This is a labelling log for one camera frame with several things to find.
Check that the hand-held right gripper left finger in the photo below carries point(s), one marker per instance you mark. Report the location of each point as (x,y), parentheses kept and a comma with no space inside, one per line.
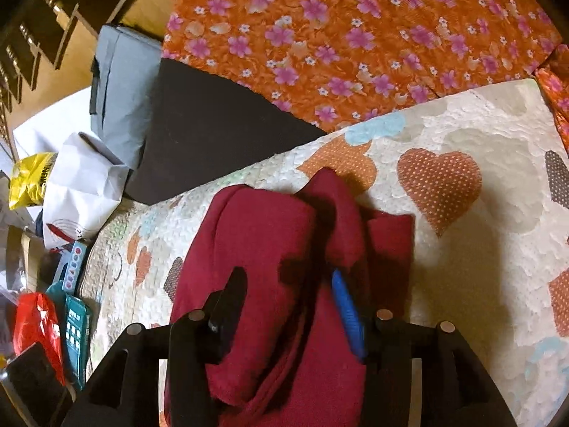
(229,307)

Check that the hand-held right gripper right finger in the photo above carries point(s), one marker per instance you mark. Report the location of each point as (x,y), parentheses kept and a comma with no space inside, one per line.
(349,311)

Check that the maroon short-sleeved shirt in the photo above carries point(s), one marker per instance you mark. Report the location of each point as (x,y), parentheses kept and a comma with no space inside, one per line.
(266,231)

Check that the quilted heart-print blanket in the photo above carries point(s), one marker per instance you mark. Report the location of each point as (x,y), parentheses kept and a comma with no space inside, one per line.
(466,253)

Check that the teal box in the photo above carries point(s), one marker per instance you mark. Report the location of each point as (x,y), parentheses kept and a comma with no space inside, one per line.
(75,329)

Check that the blue box with coloured dots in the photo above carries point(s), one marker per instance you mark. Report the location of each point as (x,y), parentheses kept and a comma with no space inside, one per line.
(73,269)

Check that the dark brown sheet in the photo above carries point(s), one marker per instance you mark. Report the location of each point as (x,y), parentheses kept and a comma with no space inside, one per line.
(209,133)

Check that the white paper bag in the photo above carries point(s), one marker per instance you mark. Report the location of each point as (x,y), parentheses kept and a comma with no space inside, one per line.
(84,195)

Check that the red plastic bag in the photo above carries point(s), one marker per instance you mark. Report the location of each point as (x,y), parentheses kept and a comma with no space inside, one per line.
(35,324)

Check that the black flat object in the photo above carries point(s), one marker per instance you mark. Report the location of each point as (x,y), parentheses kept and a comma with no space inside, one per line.
(35,378)

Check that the yellow plastic bag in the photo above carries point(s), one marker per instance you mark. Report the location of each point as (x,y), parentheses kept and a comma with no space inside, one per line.
(31,182)

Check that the grey fabric bag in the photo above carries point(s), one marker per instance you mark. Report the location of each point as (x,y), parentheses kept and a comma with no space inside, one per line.
(124,89)

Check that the white sheet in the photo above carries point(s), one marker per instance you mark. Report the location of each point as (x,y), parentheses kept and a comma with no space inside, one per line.
(49,124)

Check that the orange floral blanket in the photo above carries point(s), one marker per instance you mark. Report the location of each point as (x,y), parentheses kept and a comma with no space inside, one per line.
(355,31)

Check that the wooden shelf unit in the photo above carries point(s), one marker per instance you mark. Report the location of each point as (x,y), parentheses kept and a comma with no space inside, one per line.
(62,26)

